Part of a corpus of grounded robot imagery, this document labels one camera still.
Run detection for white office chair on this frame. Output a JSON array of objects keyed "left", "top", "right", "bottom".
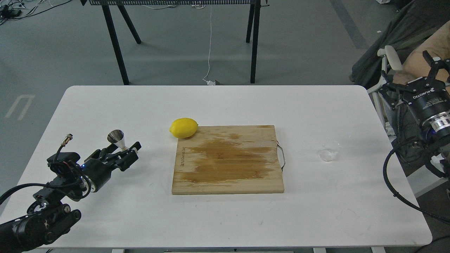
[{"left": 367, "top": 45, "right": 403, "bottom": 139}]

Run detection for wooden cutting board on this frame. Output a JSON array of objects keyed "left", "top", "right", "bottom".
[{"left": 172, "top": 125, "right": 284, "bottom": 195}]

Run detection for seated person tan shirt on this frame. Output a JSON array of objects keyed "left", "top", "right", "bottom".
[{"left": 394, "top": 22, "right": 450, "bottom": 141}]

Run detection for black metal frame table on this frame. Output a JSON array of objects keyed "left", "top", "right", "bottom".
[{"left": 81, "top": 0, "right": 269, "bottom": 85}]

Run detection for cables on floor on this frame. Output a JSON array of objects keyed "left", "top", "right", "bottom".
[{"left": 0, "top": 0, "right": 72, "bottom": 25}]

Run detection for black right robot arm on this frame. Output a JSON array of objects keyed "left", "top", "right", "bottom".
[{"left": 377, "top": 50, "right": 450, "bottom": 224}]

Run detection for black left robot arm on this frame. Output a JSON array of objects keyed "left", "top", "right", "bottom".
[{"left": 0, "top": 130, "right": 141, "bottom": 253}]

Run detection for yellow lemon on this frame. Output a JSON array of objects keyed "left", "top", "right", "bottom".
[{"left": 169, "top": 117, "right": 198, "bottom": 139}]

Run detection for small clear glass cup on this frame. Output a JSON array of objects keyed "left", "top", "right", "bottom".
[{"left": 318, "top": 140, "right": 341, "bottom": 162}]

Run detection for white power cable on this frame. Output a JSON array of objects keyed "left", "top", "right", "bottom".
[{"left": 202, "top": 4, "right": 216, "bottom": 85}]

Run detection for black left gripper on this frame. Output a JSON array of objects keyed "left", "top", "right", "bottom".
[{"left": 81, "top": 142, "right": 142, "bottom": 192}]

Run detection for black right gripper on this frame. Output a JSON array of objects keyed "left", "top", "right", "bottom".
[{"left": 378, "top": 50, "right": 450, "bottom": 128}]

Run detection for steel double jigger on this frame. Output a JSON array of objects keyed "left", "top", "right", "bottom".
[{"left": 107, "top": 129, "right": 128, "bottom": 151}]

